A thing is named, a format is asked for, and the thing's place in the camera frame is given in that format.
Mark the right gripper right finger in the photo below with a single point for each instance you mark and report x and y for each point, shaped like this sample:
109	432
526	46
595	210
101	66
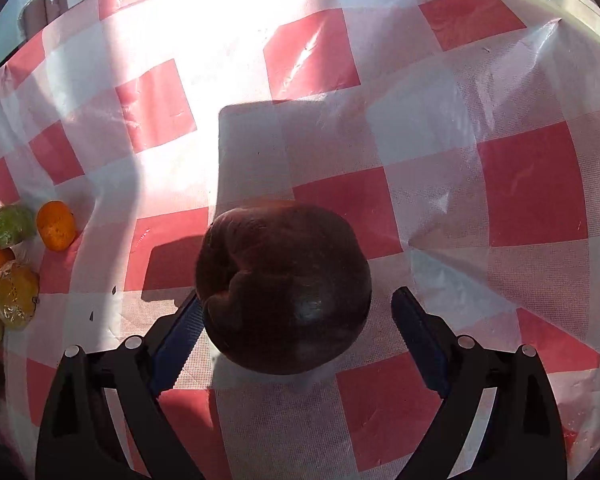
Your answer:
523	438

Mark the red white checkered tablecloth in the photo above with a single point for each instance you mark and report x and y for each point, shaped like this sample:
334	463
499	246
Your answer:
459	138

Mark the large dark red apple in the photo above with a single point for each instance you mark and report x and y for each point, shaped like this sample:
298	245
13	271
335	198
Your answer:
285	288

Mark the yellow apple half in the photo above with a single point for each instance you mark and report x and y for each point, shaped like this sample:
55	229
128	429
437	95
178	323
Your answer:
19	289

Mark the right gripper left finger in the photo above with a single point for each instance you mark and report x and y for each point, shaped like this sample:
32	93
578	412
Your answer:
78	439

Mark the green apple half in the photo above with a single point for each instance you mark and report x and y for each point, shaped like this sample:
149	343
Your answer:
16	225

